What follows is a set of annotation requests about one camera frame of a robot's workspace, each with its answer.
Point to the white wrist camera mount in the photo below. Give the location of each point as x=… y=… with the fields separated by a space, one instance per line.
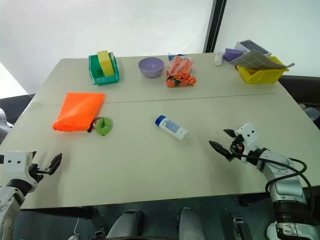
x=15 y=162
x=247 y=137

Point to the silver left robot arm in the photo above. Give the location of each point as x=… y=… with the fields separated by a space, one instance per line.
x=7 y=207

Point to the dark seat behind table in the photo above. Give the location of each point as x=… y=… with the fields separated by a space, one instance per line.
x=300 y=87

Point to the black sofa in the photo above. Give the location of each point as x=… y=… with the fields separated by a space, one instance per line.
x=15 y=106

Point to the small white tube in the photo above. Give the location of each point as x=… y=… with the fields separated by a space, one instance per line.
x=219 y=58

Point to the dark window frame post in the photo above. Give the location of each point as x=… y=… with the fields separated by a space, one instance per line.
x=213 y=25

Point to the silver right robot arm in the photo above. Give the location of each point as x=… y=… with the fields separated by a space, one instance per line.
x=287 y=190

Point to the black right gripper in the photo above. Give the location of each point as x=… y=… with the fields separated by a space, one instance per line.
x=237 y=148

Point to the grey checked cloth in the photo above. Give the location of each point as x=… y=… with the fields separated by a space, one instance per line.
x=257 y=61

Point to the grey rounded robot knee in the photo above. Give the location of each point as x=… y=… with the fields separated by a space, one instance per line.
x=127 y=225
x=190 y=223

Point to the yellow sponge block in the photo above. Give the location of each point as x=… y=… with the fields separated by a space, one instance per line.
x=106 y=63

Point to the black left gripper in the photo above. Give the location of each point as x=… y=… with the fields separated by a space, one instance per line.
x=37 y=172

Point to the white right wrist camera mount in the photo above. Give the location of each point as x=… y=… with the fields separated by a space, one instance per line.
x=247 y=137

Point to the green plastic bin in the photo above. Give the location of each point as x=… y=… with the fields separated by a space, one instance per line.
x=106 y=79

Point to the white bottle with blue cap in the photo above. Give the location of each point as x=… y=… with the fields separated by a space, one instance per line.
x=172 y=128

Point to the grey cloth bundle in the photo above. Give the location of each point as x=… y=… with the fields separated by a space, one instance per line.
x=3 y=125

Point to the purple bowl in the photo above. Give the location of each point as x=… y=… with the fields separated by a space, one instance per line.
x=151 y=67

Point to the white cardboard box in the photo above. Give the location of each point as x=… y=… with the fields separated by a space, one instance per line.
x=252 y=46

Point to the yellow plastic bin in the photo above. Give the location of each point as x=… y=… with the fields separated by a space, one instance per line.
x=262 y=75

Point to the clear bag of toy vegetables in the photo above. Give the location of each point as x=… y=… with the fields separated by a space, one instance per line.
x=180 y=72

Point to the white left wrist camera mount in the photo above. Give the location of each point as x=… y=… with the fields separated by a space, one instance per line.
x=15 y=162

